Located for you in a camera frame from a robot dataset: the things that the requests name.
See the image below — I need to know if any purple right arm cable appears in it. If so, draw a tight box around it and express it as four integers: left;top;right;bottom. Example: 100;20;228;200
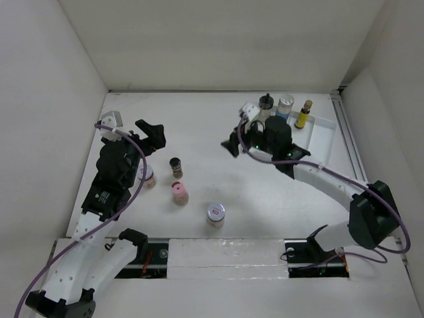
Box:
238;116;411;270

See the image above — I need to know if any blue label salt shaker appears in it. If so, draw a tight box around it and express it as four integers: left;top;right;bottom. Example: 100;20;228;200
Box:
276;93;294;120

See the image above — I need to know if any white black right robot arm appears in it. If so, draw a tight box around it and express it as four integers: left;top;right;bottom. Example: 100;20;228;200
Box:
221;116;405;262

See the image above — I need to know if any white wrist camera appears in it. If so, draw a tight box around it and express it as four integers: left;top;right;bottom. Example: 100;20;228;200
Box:
238;102;260;132
100;111;129;141

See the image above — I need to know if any pink cap spice bottle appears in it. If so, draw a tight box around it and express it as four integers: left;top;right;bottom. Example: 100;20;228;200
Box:
172;182;189;206

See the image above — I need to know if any small dark-cap spice bottle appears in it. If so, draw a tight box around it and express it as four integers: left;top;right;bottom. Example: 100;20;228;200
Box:
169;157;183;179

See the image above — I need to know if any white foam front block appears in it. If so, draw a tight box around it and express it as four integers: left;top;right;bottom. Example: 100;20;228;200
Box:
167;238;288;280

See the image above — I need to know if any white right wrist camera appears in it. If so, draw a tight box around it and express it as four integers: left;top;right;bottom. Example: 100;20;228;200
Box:
238;102;260;132

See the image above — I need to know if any red label spice jar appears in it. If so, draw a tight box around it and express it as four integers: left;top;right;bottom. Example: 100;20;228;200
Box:
136;164;156;189

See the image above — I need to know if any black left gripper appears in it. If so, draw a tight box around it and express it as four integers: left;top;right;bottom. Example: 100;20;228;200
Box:
103;120;165;187

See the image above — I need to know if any grinder bottle with black cap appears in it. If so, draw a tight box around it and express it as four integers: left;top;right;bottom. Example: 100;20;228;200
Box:
258;93;274;123

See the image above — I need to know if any white divided plastic tray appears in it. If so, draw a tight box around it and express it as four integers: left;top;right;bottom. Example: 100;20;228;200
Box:
288;107;337;164

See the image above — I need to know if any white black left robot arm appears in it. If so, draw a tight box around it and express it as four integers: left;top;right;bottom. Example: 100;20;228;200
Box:
19;119;166;317

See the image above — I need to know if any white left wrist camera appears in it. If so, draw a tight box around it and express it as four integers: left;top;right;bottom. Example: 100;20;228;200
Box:
100;111;129;141

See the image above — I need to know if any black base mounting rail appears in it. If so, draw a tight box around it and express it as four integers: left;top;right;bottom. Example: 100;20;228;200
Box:
117;239;350;279

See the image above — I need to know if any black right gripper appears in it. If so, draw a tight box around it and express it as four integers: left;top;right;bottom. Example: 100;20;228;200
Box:
221;117;278;158

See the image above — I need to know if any aluminium side rail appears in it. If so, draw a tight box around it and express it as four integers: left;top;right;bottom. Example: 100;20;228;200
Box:
330;89;368;181

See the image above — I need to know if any silver lid red label jar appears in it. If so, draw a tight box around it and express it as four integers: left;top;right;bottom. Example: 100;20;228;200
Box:
207;203;226;227

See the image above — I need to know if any yellow label small bottle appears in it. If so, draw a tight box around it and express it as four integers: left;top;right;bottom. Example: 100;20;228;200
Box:
294;100;313;129

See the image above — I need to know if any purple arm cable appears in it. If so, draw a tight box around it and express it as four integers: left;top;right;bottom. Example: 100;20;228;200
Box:
15;123;147;318
238;116;411;270

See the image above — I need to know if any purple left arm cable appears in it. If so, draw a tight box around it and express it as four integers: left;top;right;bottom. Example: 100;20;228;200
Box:
15;123;147;318

